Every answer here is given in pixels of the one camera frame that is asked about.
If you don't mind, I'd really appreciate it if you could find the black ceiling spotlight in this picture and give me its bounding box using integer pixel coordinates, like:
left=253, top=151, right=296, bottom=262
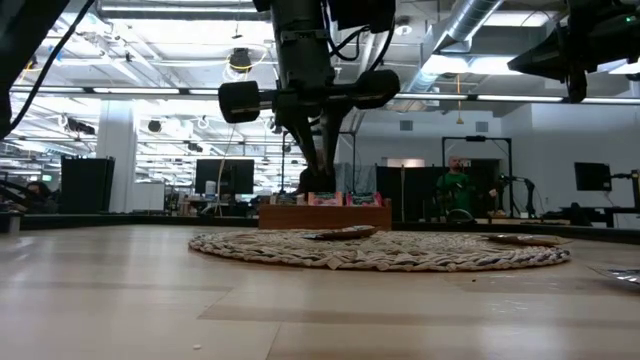
left=228, top=47, right=254, bottom=74

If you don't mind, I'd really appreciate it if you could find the round woven straw placemat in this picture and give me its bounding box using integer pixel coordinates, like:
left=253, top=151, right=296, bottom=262
left=188, top=228, right=572, bottom=274

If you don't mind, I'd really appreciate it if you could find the black cabinet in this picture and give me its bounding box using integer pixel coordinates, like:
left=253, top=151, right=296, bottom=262
left=60, top=155, right=116, bottom=215

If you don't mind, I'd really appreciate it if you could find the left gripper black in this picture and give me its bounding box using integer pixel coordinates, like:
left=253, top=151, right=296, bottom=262
left=218, top=69, right=401, bottom=174

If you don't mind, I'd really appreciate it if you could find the black computer monitor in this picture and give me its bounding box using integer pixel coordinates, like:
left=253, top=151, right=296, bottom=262
left=194, top=158, right=256, bottom=196
left=573, top=161, right=613, bottom=193

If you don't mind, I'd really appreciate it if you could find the silver ribbed ventilation duct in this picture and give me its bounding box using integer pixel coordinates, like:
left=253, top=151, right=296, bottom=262
left=399, top=0, right=506, bottom=96

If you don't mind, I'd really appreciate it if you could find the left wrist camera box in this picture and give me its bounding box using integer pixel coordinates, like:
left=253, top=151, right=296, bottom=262
left=327, top=0, right=397, bottom=34

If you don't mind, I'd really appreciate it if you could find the wooden three-compartment box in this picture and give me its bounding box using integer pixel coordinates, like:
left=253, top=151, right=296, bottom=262
left=257, top=197, right=394, bottom=231

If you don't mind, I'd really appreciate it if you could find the black rig frame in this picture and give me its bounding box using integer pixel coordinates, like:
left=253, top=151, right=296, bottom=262
left=280, top=129, right=358, bottom=201
left=441, top=134, right=514, bottom=221

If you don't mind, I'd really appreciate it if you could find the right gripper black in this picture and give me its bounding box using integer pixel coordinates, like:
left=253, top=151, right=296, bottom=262
left=507, top=0, right=609, bottom=104

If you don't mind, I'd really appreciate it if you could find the orange tea sachet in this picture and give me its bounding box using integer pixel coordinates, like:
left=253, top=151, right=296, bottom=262
left=307, top=191, right=345, bottom=207

